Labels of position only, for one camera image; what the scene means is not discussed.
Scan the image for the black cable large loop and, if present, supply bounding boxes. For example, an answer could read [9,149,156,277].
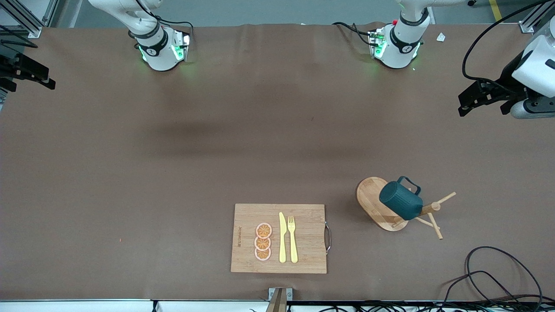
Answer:
[465,246,543,304]

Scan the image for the metal table edge bracket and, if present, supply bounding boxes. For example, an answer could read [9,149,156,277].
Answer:
[266,287,294,312]

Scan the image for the left arm black wrist cable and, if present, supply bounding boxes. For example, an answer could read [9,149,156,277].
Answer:
[462,0,555,98]

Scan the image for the brown table cover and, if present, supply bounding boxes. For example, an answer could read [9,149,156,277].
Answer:
[0,23,555,302]

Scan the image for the arm base black cable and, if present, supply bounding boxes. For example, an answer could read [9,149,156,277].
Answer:
[134,0,194,42]
[332,21,374,47]

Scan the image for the black cable small loop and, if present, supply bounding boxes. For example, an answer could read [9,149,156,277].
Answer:
[441,270,527,304]

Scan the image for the left arm base black cable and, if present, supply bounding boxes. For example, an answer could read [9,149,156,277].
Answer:
[332,21,374,47]

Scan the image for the right arm black wrist cable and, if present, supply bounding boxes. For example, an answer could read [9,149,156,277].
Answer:
[0,25,39,49]

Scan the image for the wooden cup rack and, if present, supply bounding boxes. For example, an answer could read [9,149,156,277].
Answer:
[356,176,457,240]

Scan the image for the arm black wrist cable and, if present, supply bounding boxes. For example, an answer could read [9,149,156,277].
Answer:
[0,25,39,49]
[462,0,555,98]

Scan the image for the dark teal cup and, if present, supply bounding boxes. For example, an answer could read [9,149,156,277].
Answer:
[379,176,424,221]

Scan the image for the yellow plastic knife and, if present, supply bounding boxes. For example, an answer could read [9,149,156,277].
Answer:
[279,212,287,263]

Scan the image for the yellow plastic fork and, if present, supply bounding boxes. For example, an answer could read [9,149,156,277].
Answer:
[287,216,299,264]

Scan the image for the right arm base black cable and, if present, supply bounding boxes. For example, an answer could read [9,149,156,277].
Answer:
[134,0,194,42]

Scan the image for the aluminium frame profile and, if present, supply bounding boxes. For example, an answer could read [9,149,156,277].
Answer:
[0,0,59,39]
[519,0,555,34]

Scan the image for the bamboo cutting board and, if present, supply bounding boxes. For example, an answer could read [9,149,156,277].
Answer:
[230,203,332,274]

